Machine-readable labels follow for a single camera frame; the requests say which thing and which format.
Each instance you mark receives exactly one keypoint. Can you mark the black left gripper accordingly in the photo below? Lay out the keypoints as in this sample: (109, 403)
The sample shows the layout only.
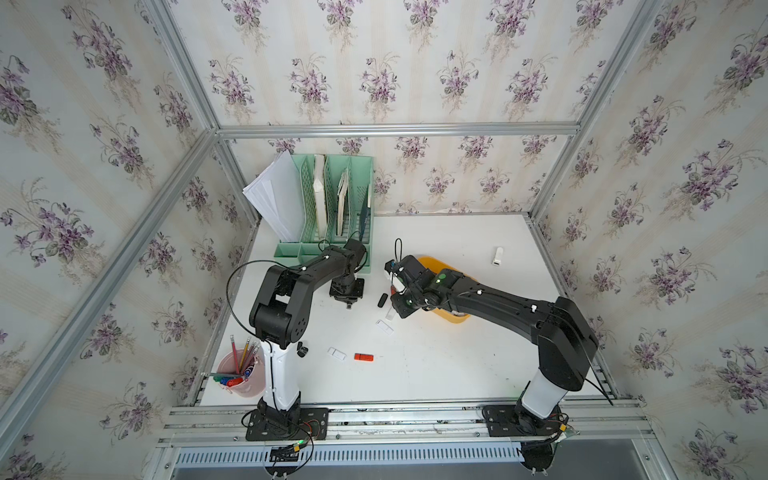
(359, 285)

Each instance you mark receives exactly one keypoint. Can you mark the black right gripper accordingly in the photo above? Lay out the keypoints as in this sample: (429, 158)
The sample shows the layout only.
(400, 310)

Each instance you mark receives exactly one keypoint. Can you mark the yellow plastic storage box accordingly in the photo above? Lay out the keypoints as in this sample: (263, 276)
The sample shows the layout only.
(442, 286)

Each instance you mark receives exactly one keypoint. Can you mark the red rectangular usb drive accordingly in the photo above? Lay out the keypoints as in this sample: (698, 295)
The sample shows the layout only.
(363, 357)

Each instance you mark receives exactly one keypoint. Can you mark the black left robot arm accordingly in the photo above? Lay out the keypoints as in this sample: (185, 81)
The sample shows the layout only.
(280, 315)

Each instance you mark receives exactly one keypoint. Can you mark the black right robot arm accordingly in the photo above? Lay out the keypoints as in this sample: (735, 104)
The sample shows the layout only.
(510, 345)

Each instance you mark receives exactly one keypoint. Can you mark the black binder clips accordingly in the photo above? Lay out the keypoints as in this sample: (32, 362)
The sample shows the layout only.
(302, 350)

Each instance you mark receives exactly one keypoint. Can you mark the green desk file organizer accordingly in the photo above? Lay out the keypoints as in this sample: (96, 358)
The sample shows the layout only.
(337, 197)

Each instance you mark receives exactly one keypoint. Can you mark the white paper stack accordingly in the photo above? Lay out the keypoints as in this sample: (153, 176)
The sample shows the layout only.
(277, 196)

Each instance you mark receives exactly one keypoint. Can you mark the pink pen cup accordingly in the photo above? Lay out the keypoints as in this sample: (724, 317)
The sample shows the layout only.
(242, 370)

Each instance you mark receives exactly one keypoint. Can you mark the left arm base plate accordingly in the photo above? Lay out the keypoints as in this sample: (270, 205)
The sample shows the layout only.
(287, 423)

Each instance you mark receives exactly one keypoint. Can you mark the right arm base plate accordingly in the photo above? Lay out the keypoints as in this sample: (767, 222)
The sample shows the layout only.
(525, 420)

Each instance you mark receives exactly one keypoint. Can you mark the aluminium front rail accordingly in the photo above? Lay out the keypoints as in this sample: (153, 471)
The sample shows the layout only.
(481, 420)

